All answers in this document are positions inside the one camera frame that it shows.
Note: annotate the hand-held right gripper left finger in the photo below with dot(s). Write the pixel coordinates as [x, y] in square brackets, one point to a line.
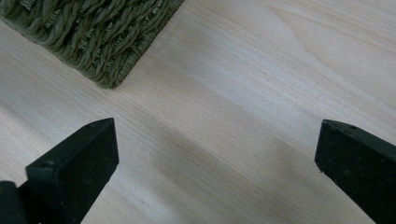
[81, 169]

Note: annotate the green shaggy rug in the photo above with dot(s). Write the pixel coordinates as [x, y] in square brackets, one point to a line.
[96, 34]

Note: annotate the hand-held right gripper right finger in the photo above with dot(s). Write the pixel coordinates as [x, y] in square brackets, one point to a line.
[358, 165]

